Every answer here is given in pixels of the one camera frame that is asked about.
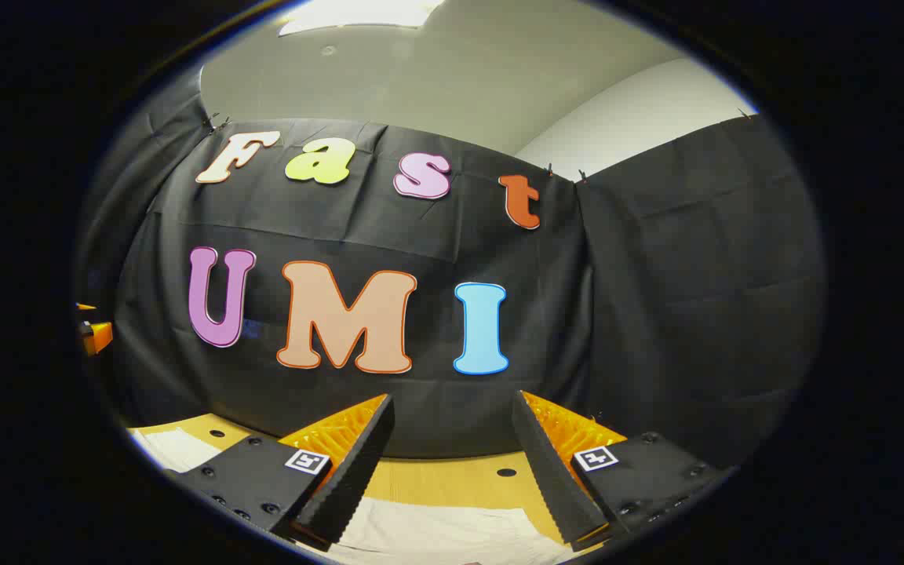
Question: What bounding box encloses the black backdrop cloth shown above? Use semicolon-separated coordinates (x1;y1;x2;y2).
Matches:
75;67;826;472

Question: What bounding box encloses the ceiling light panel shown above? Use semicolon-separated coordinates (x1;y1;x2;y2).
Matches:
278;0;447;38

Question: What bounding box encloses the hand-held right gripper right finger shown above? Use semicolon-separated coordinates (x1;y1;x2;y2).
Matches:
511;390;737;550

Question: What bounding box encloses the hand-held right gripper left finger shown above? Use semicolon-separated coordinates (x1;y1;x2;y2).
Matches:
173;392;396;550

